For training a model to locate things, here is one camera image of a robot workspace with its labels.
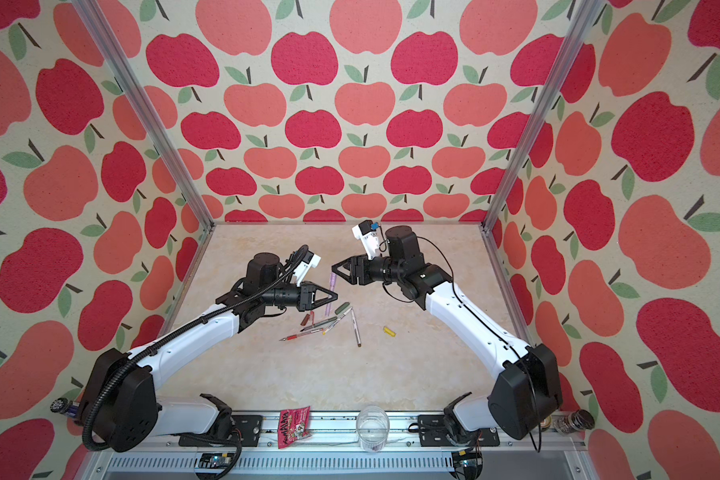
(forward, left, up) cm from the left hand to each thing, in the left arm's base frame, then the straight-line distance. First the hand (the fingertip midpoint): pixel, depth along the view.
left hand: (338, 300), depth 74 cm
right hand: (+7, -2, +6) cm, 9 cm away
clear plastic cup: (-24, -9, -24) cm, 35 cm away
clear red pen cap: (+7, +10, -22) cm, 25 cm away
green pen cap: (+10, 0, -20) cm, 22 cm away
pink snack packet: (-24, +12, -21) cm, 34 cm away
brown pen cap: (+7, +12, -22) cm, 26 cm away
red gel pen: (+1, +13, -22) cm, 25 cm away
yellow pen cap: (+1, -15, -21) cm, 26 cm away
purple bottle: (-23, +56, -3) cm, 60 cm away
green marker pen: (+4, +7, -22) cm, 23 cm away
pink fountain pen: (+3, +1, +2) cm, 4 cm away
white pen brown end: (+3, -4, -21) cm, 22 cm away
